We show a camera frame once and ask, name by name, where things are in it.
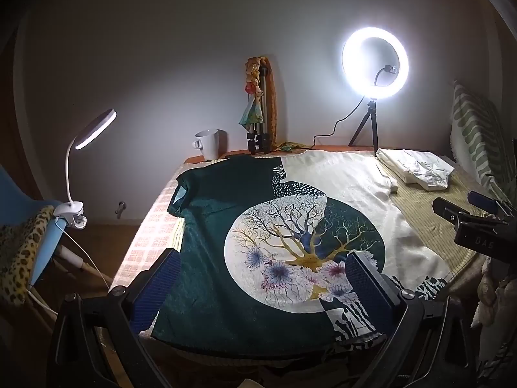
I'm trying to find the white mug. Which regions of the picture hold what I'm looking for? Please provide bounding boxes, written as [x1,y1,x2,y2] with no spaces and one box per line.
[192,129,220,161]

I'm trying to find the black ring light cable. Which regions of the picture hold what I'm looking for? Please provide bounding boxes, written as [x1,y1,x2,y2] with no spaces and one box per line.
[309,99,370,151]

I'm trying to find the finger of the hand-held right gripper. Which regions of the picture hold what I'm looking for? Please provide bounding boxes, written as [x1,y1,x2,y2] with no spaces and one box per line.
[432,197,479,228]
[468,191,512,216]

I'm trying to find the colourful scarf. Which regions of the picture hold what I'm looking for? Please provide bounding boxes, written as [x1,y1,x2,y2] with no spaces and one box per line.
[239,56,267,131]

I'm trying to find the folded white clothes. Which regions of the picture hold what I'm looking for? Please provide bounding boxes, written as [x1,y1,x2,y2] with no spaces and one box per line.
[375,149,455,191]

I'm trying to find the leopard print cloth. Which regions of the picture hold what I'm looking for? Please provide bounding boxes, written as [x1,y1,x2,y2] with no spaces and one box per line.
[0,205,56,308]

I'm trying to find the pink checked blanket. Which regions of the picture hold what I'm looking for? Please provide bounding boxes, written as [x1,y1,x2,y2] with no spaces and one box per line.
[108,162,192,292]

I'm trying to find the white clip lamp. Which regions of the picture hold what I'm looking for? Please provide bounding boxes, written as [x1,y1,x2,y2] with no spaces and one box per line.
[52,108,118,231]

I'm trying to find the white lamp cable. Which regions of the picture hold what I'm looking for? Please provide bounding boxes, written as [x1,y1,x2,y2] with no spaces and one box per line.
[28,218,114,324]

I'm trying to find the green white tree-print t-shirt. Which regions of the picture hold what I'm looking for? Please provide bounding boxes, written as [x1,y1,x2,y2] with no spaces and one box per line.
[139,151,455,358]

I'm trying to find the orange yellow cloth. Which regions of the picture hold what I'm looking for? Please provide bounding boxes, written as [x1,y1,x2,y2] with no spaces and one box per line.
[258,54,303,153]

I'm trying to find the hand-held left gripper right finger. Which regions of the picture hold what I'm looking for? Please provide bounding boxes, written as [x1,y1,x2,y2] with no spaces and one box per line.
[345,251,477,388]

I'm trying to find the green white striped pillow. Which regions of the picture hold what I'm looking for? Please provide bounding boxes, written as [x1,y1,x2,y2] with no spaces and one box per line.
[449,81,514,197]

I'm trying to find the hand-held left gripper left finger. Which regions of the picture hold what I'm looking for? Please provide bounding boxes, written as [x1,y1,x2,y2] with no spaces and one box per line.
[48,248,180,388]

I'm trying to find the black ring light tripod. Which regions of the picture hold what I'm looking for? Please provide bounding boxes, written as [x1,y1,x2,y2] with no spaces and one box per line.
[348,99,380,156]

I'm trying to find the folded silver tripod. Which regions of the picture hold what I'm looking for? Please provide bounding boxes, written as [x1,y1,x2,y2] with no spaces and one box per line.
[246,65,272,155]

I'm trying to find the blue chair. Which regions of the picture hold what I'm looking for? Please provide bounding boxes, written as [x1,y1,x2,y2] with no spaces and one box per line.
[0,165,94,292]

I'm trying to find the beige plush toy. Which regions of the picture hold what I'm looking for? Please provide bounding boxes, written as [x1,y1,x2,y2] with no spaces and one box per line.
[470,256,512,330]

